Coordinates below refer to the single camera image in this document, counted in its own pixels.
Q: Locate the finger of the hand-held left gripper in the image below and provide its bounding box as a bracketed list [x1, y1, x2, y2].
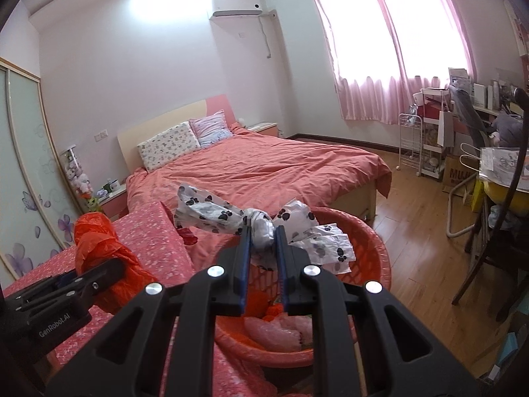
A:
[16, 258, 127, 313]
[3, 271, 80, 303]

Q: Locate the grey cloth bundle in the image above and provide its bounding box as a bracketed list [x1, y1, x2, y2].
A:
[492, 113, 529, 147]

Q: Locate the orange plastic basket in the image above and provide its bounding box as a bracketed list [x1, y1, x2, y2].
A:
[213, 207, 392, 368]

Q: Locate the pink curtain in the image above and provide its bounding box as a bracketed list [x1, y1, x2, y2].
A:
[304, 0, 476, 125]

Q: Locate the black curved stand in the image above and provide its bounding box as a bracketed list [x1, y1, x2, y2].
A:
[496, 86, 529, 232]

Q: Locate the glass sliding-door wardrobe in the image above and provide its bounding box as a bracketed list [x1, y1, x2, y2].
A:
[0, 58, 83, 294]

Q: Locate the white rolling cart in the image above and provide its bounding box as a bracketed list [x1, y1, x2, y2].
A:
[413, 88, 455, 176]

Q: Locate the dark wooden chair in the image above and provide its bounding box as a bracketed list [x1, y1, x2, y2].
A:
[452, 211, 529, 323]

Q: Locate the white paper bag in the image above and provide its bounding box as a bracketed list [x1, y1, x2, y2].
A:
[438, 110, 455, 147]

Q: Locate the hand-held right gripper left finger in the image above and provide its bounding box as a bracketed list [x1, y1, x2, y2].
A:
[43, 225, 254, 397]

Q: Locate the pink striped pillow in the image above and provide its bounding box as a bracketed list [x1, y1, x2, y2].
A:
[189, 110, 234, 148]

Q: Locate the yellow basin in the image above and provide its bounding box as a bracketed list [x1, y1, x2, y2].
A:
[471, 174, 529, 207]

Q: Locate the white paw-print plastic bag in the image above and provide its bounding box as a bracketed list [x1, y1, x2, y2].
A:
[174, 183, 357, 276]

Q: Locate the white air conditioner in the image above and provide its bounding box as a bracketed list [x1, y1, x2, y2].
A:
[209, 0, 265, 19]

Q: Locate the pink and white nightstand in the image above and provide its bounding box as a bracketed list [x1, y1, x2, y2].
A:
[246, 122, 279, 136]
[97, 184, 129, 220]

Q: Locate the orange plastic bag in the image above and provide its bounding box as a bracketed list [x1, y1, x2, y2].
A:
[73, 212, 151, 316]
[247, 289, 286, 324]

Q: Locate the white tube frame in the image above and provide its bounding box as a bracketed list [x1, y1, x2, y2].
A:
[446, 143, 486, 238]

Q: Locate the wall calendar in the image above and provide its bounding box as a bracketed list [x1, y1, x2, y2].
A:
[504, 0, 529, 56]

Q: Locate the cardboard box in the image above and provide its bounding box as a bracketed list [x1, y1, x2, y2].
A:
[443, 155, 476, 193]

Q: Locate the white floral pillow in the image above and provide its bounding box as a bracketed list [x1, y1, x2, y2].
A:
[137, 121, 201, 173]

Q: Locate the bed with salmon duvet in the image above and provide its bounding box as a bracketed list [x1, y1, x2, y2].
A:
[126, 122, 392, 257]

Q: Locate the beige and pink headboard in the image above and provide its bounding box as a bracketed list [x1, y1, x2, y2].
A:
[117, 94, 238, 174]

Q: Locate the white wire rack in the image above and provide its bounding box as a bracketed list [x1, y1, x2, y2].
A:
[397, 112, 423, 170]

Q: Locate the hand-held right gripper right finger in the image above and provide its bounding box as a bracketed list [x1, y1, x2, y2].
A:
[274, 225, 482, 397]

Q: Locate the pink plastic bag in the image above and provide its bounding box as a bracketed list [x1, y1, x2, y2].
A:
[243, 312, 315, 352]

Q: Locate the hanging plush toy organiser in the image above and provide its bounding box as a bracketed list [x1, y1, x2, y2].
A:
[61, 145, 94, 199]

